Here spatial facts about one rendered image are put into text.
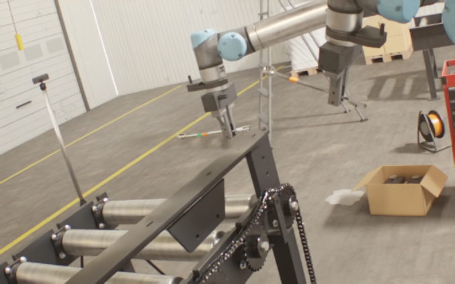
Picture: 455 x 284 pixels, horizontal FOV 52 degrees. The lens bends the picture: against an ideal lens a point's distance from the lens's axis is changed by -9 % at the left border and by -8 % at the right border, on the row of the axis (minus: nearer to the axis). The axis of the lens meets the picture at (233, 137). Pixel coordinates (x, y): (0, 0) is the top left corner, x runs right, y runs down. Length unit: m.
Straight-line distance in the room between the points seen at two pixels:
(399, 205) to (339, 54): 2.59
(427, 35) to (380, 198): 2.97
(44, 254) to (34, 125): 10.31
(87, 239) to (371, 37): 1.51
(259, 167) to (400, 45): 7.43
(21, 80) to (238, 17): 5.45
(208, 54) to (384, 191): 2.27
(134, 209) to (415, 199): 1.93
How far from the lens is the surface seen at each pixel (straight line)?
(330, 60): 1.02
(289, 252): 2.02
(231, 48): 1.31
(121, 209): 2.35
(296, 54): 9.55
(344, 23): 1.01
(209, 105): 1.47
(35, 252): 2.25
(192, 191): 1.44
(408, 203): 3.49
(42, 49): 13.07
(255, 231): 1.71
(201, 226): 1.55
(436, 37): 6.10
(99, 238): 2.09
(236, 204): 1.99
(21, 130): 12.23
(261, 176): 1.87
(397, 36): 9.12
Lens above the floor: 1.64
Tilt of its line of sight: 15 degrees down
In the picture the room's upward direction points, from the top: 16 degrees counter-clockwise
